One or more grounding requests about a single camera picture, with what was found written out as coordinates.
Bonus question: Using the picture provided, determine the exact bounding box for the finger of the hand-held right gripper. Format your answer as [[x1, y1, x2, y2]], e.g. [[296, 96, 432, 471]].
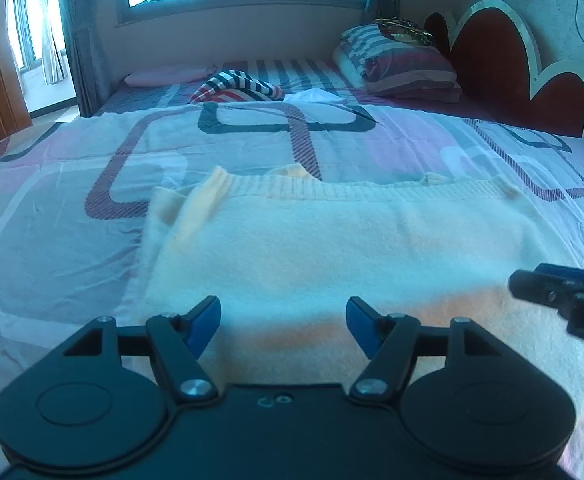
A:
[[508, 262, 584, 311]]

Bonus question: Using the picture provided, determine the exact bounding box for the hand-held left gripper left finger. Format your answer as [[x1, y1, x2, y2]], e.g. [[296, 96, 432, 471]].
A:
[[62, 296, 221, 406]]

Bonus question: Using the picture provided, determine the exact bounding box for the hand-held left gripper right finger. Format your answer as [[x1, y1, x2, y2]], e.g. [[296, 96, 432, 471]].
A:
[[347, 296, 508, 404]]

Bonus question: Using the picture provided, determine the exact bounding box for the cream knitted sweater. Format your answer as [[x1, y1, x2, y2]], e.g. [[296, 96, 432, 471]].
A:
[[134, 164, 584, 413]]

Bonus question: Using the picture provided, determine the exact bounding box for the pastel square-patterned bed sheet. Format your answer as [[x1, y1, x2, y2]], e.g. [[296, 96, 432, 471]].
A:
[[0, 102, 584, 480]]

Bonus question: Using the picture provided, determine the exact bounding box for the small white cloth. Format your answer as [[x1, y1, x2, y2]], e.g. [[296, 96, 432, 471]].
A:
[[287, 88, 346, 104]]

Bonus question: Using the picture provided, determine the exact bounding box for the red white navy striped cloth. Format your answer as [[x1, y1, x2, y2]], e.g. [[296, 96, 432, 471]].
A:
[[187, 72, 287, 105]]

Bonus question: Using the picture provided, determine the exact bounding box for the red scalloped headboard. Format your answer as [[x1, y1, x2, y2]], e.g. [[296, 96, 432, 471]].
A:
[[424, 0, 584, 139]]

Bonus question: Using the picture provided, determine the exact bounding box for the pink pillow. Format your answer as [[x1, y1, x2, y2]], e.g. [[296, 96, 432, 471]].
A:
[[124, 63, 219, 87]]

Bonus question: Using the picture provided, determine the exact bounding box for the striped pillow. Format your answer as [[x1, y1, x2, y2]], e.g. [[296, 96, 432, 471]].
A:
[[332, 22, 466, 104]]

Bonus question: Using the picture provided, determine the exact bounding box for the striped bed sheet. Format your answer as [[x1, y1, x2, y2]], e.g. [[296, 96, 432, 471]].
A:
[[97, 57, 473, 116]]

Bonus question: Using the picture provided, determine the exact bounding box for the dark patterned item on pillows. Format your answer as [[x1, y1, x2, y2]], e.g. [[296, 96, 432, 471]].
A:
[[373, 18, 436, 47]]

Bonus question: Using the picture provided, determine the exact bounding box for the white sheer curtain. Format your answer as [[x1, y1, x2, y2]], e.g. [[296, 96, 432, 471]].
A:
[[31, 0, 69, 87]]

